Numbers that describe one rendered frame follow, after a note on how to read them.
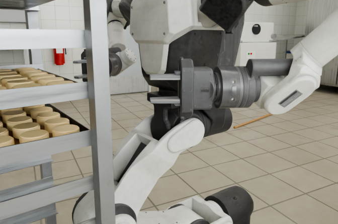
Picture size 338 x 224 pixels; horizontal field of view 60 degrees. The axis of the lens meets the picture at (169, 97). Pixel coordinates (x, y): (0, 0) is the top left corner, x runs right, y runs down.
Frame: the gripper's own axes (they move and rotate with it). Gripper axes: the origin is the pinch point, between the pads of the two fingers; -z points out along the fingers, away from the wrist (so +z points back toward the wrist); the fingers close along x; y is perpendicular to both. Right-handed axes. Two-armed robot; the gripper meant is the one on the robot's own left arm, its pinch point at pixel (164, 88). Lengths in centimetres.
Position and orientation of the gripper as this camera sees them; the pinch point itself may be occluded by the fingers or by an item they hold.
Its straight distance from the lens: 60.2
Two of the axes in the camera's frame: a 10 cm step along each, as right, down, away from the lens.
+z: 9.9, -0.2, 1.2
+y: 1.2, 2.0, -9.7
